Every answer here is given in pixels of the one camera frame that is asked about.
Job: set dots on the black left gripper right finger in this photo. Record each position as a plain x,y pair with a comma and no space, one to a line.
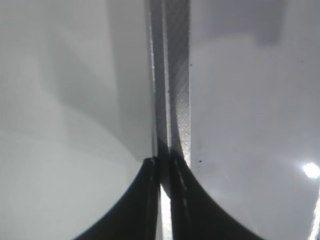
194,214

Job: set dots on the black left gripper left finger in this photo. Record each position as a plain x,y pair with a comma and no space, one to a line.
134,216

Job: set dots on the white board with grey frame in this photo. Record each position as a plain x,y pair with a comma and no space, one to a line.
237,94

